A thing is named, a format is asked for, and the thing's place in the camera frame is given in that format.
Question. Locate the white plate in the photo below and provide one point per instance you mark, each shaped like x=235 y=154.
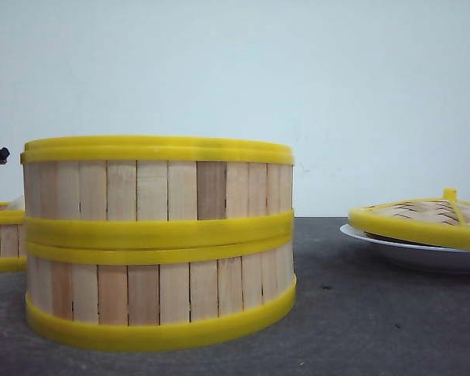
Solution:
x=414 y=256

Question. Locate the bamboo steamer basket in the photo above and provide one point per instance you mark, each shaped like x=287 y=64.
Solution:
x=13 y=257
x=100 y=197
x=160 y=307

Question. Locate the yellow-rimmed bamboo steamer lid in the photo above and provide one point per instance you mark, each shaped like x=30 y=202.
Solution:
x=439 y=221

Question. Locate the large white bun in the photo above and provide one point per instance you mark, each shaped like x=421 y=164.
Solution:
x=17 y=204

